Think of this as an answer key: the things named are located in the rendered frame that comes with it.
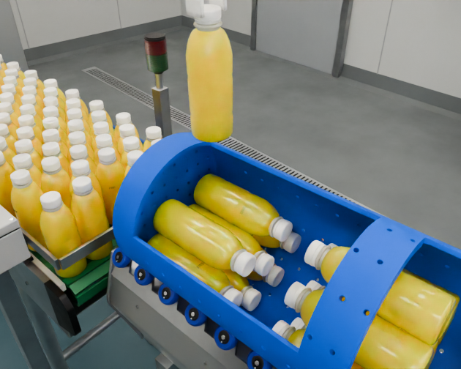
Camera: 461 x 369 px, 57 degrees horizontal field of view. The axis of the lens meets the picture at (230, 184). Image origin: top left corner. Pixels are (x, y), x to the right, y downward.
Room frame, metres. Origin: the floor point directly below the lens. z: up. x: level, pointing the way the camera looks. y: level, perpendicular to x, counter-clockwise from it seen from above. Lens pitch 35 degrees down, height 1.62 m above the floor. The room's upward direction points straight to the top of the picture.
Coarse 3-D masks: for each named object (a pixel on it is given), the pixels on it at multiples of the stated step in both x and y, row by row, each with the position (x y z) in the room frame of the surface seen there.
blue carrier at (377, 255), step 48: (192, 144) 0.67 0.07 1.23; (144, 192) 0.58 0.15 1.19; (192, 192) 0.73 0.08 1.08; (288, 192) 0.66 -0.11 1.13; (144, 240) 0.63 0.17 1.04; (336, 240) 0.59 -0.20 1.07; (384, 240) 0.42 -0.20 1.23; (432, 240) 0.43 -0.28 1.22; (192, 288) 0.45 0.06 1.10; (288, 288) 0.56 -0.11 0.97; (336, 288) 0.36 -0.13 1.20; (384, 288) 0.35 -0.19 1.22; (240, 336) 0.39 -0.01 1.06; (336, 336) 0.32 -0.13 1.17
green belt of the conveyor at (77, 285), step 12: (36, 252) 0.74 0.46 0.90; (48, 264) 0.70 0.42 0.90; (96, 264) 0.70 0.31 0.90; (108, 264) 0.70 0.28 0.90; (84, 276) 0.66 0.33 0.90; (96, 276) 0.67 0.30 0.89; (72, 288) 0.63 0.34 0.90; (84, 288) 0.64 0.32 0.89; (96, 288) 0.65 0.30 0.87; (72, 300) 0.64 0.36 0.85; (84, 300) 0.62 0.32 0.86
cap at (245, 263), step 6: (246, 252) 0.51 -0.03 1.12; (240, 258) 0.49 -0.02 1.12; (246, 258) 0.49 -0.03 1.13; (252, 258) 0.50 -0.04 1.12; (234, 264) 0.49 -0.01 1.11; (240, 264) 0.48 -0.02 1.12; (246, 264) 0.48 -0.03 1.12; (252, 264) 0.50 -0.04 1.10; (240, 270) 0.48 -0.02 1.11; (246, 270) 0.49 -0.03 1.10; (246, 276) 0.49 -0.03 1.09
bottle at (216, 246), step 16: (160, 208) 0.61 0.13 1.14; (176, 208) 0.60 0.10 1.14; (160, 224) 0.58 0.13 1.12; (176, 224) 0.57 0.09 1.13; (192, 224) 0.56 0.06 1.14; (208, 224) 0.56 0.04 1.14; (176, 240) 0.55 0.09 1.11; (192, 240) 0.53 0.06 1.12; (208, 240) 0.52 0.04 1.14; (224, 240) 0.52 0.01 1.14; (208, 256) 0.51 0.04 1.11; (224, 256) 0.50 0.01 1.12
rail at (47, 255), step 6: (24, 234) 0.71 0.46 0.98; (30, 240) 0.70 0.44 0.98; (36, 240) 0.69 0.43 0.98; (36, 246) 0.68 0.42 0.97; (42, 246) 0.67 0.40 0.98; (42, 252) 0.66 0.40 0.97; (48, 252) 0.65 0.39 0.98; (48, 258) 0.65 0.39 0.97; (54, 258) 0.64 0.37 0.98; (54, 264) 0.63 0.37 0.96
